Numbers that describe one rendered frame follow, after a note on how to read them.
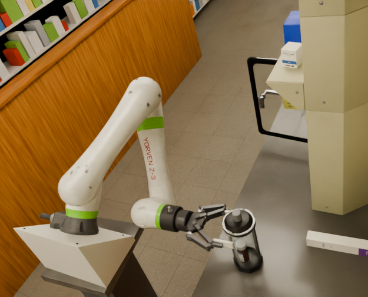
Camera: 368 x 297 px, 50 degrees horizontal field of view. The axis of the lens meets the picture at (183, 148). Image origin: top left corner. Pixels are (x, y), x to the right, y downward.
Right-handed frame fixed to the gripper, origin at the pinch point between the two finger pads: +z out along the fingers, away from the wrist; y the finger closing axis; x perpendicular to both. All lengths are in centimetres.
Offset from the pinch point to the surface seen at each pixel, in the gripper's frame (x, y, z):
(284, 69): -39, 35, 12
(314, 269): 17.5, 2.3, 24.6
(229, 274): 17.5, -6.7, -2.6
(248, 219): -6.4, 0.4, 5.6
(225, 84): 114, 252, -109
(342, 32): -55, 27, 30
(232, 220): -6.4, -0.9, 0.7
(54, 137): 45, 81, -173
